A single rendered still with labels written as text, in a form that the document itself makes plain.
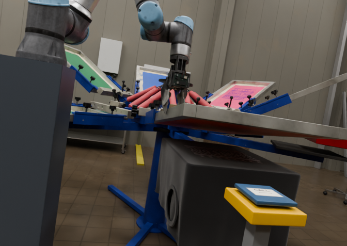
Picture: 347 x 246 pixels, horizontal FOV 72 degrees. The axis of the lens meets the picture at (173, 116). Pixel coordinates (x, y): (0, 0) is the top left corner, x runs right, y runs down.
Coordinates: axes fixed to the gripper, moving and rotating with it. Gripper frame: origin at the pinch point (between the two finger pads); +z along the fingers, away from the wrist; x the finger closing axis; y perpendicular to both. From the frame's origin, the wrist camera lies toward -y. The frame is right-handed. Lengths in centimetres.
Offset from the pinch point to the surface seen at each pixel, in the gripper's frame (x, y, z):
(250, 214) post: 8.8, 43.4, 22.6
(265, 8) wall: 294, -407, -326
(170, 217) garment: 5.5, -3.2, 39.7
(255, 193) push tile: 12.3, 39.1, 19.3
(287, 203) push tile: 18, 43, 20
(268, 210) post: 13, 43, 22
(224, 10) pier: 186, -399, -290
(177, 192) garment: 5.2, 3.2, 28.8
